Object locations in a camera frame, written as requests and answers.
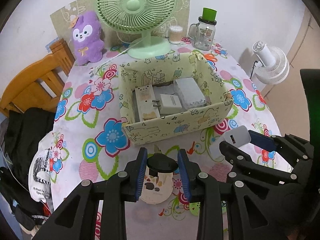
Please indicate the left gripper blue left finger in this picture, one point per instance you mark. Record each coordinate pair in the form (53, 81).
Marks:
(140, 171)

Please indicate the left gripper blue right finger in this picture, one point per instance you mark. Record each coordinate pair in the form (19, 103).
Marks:
(184, 168)

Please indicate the black key fob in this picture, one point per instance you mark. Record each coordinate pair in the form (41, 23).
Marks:
(161, 163)

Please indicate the round hedgehog compact mirror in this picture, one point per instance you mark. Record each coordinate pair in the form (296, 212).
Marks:
(156, 189)

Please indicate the green perforated panda speaker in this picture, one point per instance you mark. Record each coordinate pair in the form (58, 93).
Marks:
(194, 208)

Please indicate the white remote control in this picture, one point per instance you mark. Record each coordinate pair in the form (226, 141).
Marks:
(147, 104)

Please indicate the white plug adapter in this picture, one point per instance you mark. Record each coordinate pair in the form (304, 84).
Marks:
(168, 104)

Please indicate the white 45W charger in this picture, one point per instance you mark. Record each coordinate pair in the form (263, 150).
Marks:
(236, 137)

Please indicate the translucent white plastic case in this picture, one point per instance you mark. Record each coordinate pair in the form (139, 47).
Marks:
(189, 93)

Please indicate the floral tablecloth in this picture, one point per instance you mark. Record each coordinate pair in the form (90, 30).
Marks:
(95, 147)

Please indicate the patterned cardboard storage box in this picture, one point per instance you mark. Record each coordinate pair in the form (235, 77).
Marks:
(160, 72)

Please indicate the white printed tote bag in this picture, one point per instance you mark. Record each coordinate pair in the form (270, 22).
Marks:
(46, 163)

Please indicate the purple plush bunny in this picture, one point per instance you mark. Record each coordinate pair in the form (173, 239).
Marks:
(86, 36)

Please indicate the black clothing on chair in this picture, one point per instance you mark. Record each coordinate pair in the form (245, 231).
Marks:
(21, 140)

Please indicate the wooden chair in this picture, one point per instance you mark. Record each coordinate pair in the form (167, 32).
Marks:
(39, 84)

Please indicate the cotton swab container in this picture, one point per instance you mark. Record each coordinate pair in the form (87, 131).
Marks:
(175, 34)

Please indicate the glass mug jar green lid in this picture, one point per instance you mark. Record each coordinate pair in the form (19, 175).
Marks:
(202, 33)

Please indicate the white floor fan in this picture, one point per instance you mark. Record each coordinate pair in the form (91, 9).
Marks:
(273, 66)

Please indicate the green desk fan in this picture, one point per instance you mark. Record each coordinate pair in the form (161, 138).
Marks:
(138, 17)

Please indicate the patterned backing board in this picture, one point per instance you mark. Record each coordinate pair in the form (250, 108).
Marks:
(63, 17)

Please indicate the orange handled scissors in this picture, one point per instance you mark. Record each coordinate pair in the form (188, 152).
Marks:
(210, 57)

